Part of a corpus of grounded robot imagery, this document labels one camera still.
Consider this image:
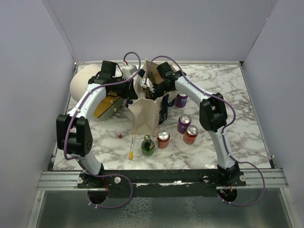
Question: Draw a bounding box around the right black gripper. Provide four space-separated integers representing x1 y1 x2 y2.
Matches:
148 82 171 108

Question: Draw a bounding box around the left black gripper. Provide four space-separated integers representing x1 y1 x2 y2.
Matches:
112 76 138 99

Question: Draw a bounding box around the cream canvas tote bag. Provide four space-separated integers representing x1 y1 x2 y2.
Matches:
127 60 179 135

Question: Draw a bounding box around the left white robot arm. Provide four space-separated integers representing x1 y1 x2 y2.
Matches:
56 61 140 188

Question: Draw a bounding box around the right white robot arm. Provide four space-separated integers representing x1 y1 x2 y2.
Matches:
152 62 239 186

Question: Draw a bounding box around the purple soda can rear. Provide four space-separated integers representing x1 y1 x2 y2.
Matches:
175 93 188 108

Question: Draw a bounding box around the purple soda can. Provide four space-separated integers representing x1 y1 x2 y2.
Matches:
177 114 191 134
175 93 188 108

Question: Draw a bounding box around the purple soda can front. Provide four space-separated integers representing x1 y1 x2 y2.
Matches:
177 114 191 134

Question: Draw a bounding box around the red soda can front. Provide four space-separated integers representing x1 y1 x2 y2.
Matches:
157 130 170 149

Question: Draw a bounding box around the red soda can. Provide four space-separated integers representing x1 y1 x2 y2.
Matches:
157 130 170 149
183 125 198 144

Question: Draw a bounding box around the red soda can right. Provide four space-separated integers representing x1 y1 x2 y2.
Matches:
183 125 198 144

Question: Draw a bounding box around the green glass bottle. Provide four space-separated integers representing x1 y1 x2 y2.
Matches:
141 135 155 156

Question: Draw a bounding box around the yellow white marker pen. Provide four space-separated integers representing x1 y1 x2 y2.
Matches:
129 133 136 160

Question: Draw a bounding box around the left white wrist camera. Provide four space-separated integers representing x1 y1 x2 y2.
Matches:
121 65 137 79

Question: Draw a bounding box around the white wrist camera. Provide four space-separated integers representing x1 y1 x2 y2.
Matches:
140 78 153 92
121 65 137 79

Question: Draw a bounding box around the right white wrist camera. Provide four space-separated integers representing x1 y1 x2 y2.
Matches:
140 78 153 92

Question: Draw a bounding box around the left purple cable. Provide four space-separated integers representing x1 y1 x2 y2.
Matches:
63 51 142 209

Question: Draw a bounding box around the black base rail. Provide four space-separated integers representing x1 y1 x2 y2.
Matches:
77 169 246 198

